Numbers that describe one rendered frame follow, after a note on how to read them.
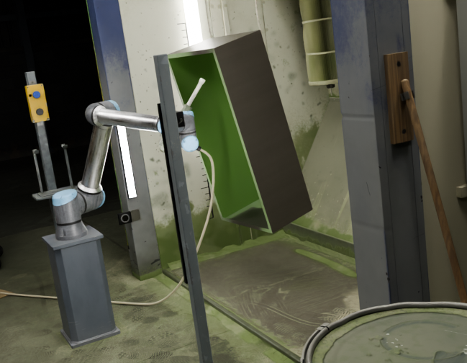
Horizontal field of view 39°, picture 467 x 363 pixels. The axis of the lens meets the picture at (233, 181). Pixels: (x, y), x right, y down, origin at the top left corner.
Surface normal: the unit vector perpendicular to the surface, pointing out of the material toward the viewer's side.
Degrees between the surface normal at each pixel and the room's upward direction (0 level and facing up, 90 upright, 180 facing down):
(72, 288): 90
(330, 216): 57
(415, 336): 1
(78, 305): 90
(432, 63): 90
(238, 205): 89
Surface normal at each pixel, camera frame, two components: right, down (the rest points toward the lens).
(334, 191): -0.80, -0.36
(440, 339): -0.14, -0.97
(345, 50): -0.88, 0.21
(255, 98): 0.54, 0.09
